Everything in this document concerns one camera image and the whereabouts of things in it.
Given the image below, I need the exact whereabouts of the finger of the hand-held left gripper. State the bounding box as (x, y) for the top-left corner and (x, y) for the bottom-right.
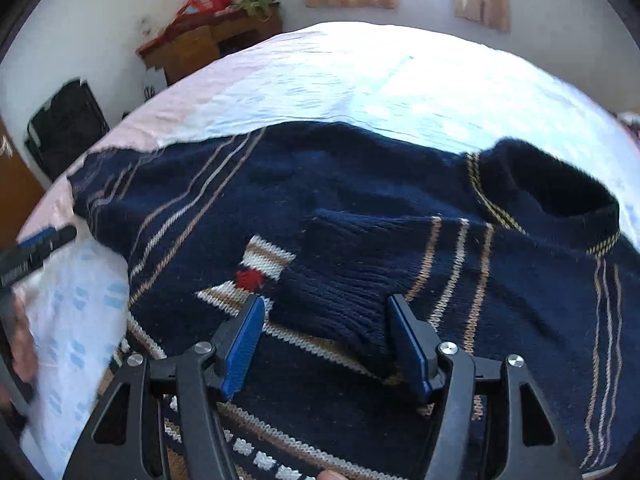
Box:
(0, 225), (78, 289)

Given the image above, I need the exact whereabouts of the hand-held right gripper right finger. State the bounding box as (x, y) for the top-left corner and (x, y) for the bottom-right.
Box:
(387, 294), (583, 480)

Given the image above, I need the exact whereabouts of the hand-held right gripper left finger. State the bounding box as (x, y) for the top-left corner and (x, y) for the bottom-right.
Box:
(62, 294), (266, 480)

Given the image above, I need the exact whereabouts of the navy striped knit sweater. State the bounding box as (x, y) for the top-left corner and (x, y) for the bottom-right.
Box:
(67, 122), (640, 480)

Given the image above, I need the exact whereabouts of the person's left hand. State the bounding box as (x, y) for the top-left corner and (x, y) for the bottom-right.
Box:
(9, 300), (40, 386)

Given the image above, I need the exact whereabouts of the brown wooden door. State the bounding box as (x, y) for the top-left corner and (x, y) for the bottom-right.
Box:
(0, 117), (46, 246)

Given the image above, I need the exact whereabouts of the black chair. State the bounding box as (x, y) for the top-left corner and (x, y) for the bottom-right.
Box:
(25, 79), (111, 183)

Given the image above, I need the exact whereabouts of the wooden desk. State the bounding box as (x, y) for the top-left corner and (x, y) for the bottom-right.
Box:
(137, 2), (283, 86)

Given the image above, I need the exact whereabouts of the blue pink bed sheet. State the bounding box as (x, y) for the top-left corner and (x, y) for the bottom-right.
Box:
(15, 21), (640, 480)

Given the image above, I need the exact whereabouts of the green bag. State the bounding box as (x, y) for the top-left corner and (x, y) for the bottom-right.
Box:
(235, 0), (279, 21)

